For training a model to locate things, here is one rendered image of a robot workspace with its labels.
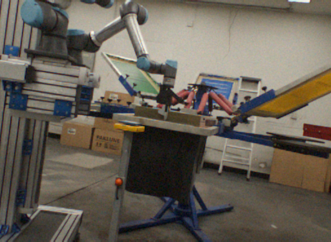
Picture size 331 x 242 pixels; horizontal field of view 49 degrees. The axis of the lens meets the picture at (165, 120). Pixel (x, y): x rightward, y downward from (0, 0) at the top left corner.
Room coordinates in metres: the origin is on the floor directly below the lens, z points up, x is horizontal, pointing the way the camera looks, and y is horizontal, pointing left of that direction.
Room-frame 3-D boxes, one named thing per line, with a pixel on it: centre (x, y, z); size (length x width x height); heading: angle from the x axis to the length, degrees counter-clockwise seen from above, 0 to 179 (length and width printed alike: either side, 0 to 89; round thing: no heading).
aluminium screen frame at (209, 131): (2.44, -0.06, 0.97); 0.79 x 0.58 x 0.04; 167
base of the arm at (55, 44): (1.91, 0.64, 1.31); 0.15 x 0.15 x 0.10
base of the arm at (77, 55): (2.40, 0.68, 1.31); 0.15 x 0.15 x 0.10
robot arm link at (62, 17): (1.90, 0.64, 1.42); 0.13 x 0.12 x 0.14; 158
